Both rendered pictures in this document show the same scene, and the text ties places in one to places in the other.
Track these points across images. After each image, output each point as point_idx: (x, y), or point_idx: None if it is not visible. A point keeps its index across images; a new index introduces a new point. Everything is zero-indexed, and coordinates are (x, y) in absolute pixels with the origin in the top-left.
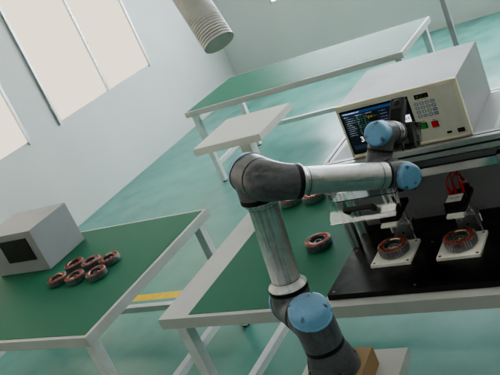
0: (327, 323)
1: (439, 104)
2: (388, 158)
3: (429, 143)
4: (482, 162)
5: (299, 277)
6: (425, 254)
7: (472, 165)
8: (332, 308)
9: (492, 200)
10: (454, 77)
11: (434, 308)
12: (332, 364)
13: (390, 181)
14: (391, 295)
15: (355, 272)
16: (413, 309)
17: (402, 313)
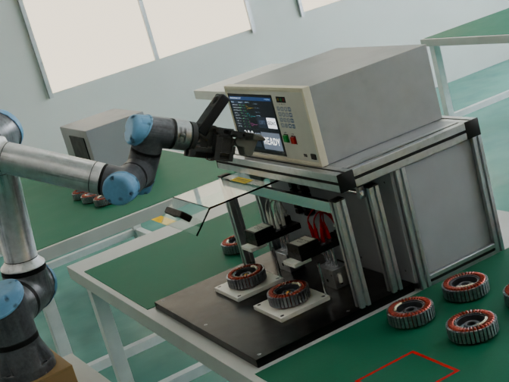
0: (0, 317)
1: (295, 117)
2: (129, 162)
3: (291, 163)
4: (322, 207)
5: (27, 261)
6: (263, 297)
7: (315, 206)
8: (147, 317)
9: (380, 263)
10: (304, 86)
11: (201, 359)
12: (4, 362)
13: (95, 187)
14: (188, 327)
15: (201, 289)
16: (190, 352)
17: (185, 352)
